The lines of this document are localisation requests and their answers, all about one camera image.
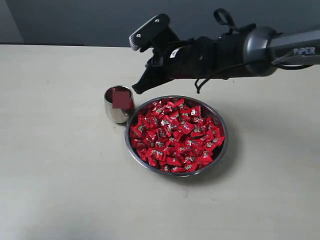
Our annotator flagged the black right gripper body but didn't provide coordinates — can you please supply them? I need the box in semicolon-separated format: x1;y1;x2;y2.
146;37;217;83

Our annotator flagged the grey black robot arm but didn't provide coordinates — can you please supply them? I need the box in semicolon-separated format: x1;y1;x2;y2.
129;8;320;94

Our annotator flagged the small steel cup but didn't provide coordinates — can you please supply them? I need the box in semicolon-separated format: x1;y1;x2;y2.
104;85;136;124

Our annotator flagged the round steel bowl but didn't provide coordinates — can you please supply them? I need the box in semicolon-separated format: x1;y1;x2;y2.
124;95;229;178

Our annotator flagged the red wrapped candy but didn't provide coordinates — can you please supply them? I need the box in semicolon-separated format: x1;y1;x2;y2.
131;123;150;137
198;151;213;166
190;125;208;138
146;148;166;162
166;157;182;167

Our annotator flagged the black cable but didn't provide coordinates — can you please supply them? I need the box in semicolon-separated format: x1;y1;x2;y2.
194;53;313;95

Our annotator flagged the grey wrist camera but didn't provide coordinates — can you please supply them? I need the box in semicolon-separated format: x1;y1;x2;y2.
128;13;170;51

